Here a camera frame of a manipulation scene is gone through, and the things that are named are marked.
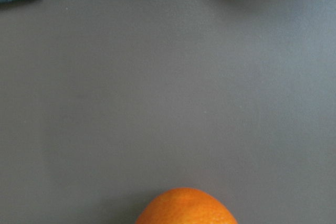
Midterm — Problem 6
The orange fruit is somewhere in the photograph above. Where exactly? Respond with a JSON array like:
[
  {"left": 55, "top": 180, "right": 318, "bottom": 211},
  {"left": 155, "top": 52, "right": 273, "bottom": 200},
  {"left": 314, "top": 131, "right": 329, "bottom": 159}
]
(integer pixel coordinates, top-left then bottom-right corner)
[{"left": 135, "top": 187, "right": 237, "bottom": 223}]

